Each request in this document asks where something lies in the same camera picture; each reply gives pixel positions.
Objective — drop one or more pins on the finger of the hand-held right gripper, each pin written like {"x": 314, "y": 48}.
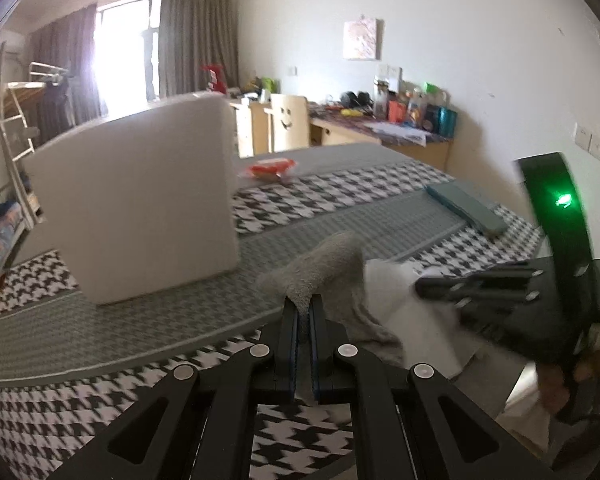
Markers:
{"x": 480, "y": 277}
{"x": 495, "y": 310}

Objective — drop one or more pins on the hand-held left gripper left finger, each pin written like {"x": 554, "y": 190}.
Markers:
{"x": 292, "y": 355}

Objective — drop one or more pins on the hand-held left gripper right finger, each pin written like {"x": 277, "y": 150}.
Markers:
{"x": 316, "y": 355}

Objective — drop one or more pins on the white cloth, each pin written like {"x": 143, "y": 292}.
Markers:
{"x": 395, "y": 300}

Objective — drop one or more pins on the grey towel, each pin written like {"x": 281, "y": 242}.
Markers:
{"x": 330, "y": 260}

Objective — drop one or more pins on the white foam box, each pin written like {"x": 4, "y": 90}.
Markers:
{"x": 130, "y": 200}

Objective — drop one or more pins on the person's right hand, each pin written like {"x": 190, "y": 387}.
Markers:
{"x": 552, "y": 385}

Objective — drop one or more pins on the dark green flat box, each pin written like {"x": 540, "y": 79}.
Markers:
{"x": 465, "y": 205}

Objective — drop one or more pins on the row of toiletry bottles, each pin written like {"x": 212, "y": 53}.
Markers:
{"x": 440, "y": 120}

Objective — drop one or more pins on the white papers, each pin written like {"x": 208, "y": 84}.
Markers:
{"x": 400, "y": 132}

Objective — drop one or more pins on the red snack packet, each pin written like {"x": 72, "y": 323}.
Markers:
{"x": 270, "y": 167}

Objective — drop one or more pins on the wooden desk with patterned cover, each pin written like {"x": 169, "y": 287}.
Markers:
{"x": 340, "y": 135}

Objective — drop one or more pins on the small yellow object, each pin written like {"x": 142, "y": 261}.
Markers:
{"x": 350, "y": 112}

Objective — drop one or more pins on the black headphones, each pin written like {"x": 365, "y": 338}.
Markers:
{"x": 356, "y": 100}

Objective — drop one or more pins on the cluttered wooden desk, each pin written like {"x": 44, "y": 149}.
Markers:
{"x": 245, "y": 125}

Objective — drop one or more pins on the smiley face wooden chair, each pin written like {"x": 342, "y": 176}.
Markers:
{"x": 290, "y": 115}

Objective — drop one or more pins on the green bag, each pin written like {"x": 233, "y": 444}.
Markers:
{"x": 270, "y": 84}

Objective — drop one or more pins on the wide brown curtain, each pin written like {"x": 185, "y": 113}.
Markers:
{"x": 195, "y": 35}

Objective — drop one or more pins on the glass balcony door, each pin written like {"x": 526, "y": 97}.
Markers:
{"x": 125, "y": 50}

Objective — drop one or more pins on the narrow brown curtain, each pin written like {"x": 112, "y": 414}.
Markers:
{"x": 75, "y": 60}

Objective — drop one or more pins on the large metal bunk bed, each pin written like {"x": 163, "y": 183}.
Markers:
{"x": 10, "y": 110}

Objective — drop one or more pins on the small metal bunk bed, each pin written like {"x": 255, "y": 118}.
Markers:
{"x": 45, "y": 67}

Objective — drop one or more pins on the pair of wall sockets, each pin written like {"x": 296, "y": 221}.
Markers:
{"x": 591, "y": 142}

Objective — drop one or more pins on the double wall socket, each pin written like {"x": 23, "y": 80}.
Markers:
{"x": 390, "y": 72}

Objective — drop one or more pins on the pink wall picture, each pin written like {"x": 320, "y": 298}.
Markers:
{"x": 362, "y": 39}

